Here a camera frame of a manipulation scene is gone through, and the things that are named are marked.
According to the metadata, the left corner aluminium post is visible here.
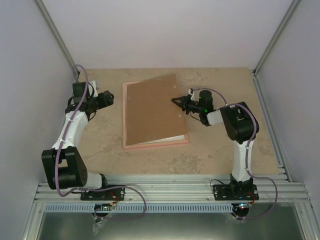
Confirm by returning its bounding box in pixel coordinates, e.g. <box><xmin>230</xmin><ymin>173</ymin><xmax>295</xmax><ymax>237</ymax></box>
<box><xmin>34</xmin><ymin>0</ymin><xmax>75</xmax><ymax>68</ymax></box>

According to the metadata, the white mat board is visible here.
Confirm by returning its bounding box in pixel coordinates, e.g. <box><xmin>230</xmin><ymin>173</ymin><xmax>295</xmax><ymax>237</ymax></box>
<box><xmin>142</xmin><ymin>135</ymin><xmax>186</xmax><ymax>144</ymax></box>

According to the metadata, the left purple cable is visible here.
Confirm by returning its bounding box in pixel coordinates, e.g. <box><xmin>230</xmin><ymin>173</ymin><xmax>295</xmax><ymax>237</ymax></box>
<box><xmin>54</xmin><ymin>64</ymin><xmax>147</xmax><ymax>221</ymax></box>

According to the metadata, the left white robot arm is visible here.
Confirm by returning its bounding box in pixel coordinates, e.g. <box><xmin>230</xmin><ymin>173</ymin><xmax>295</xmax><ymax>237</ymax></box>
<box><xmin>41</xmin><ymin>80</ymin><xmax>114</xmax><ymax>200</ymax></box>

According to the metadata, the aluminium rail base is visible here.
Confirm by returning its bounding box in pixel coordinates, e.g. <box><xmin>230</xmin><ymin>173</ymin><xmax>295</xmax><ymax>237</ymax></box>
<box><xmin>34</xmin><ymin>174</ymin><xmax>311</xmax><ymax>203</ymax></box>

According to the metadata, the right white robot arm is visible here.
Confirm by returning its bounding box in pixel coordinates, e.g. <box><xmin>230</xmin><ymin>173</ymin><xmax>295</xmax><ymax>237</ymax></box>
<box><xmin>171</xmin><ymin>88</ymin><xmax>259</xmax><ymax>201</ymax></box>

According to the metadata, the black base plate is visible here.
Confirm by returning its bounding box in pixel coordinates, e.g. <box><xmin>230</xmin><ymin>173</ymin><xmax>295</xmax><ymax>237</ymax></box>
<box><xmin>211</xmin><ymin>184</ymin><xmax>260</xmax><ymax>201</ymax></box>
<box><xmin>80</xmin><ymin>185</ymin><xmax>126</xmax><ymax>202</ymax></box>

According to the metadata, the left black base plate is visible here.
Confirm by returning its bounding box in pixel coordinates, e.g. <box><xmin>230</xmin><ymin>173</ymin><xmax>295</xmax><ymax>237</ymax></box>
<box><xmin>80</xmin><ymin>185</ymin><xmax>126</xmax><ymax>202</ymax></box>

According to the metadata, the pink picture frame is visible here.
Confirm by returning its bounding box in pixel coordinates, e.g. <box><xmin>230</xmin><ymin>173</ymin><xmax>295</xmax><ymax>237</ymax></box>
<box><xmin>122</xmin><ymin>81</ymin><xmax>190</xmax><ymax>150</ymax></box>

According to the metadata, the brown cardboard backing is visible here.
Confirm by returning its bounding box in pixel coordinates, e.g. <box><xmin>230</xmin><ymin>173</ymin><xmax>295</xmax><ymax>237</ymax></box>
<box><xmin>126</xmin><ymin>74</ymin><xmax>188</xmax><ymax>146</ymax></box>

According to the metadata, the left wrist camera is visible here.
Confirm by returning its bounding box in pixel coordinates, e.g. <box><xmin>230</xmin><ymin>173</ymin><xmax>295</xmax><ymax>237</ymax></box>
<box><xmin>88</xmin><ymin>80</ymin><xmax>99</xmax><ymax>97</ymax></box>

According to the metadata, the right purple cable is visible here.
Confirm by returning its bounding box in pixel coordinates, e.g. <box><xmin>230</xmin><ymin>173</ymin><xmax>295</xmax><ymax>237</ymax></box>
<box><xmin>190</xmin><ymin>87</ymin><xmax>279</xmax><ymax>221</ymax></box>

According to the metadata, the purple cable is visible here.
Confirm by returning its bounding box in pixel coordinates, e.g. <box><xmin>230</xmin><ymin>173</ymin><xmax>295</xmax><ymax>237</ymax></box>
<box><xmin>54</xmin><ymin>64</ymin><xmax>147</xmax><ymax>221</ymax></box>
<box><xmin>190</xmin><ymin>87</ymin><xmax>279</xmax><ymax>221</ymax></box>

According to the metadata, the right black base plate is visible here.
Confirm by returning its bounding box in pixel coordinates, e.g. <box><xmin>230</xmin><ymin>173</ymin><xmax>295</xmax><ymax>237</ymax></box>
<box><xmin>211</xmin><ymin>184</ymin><xmax>260</xmax><ymax>201</ymax></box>

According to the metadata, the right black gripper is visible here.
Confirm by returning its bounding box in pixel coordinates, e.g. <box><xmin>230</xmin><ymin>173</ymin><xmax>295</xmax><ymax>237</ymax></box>
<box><xmin>172</xmin><ymin>94</ymin><xmax>204</xmax><ymax>115</ymax></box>

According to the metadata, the right corner aluminium post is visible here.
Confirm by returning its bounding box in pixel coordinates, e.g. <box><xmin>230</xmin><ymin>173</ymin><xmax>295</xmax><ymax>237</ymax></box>
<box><xmin>252</xmin><ymin>0</ymin><xmax>302</xmax><ymax>77</ymax></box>

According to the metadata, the corner aluminium post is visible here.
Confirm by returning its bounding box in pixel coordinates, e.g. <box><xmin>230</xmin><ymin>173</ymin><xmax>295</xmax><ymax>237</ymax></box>
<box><xmin>252</xmin><ymin>0</ymin><xmax>302</xmax><ymax>77</ymax></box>
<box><xmin>34</xmin><ymin>0</ymin><xmax>75</xmax><ymax>68</ymax></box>

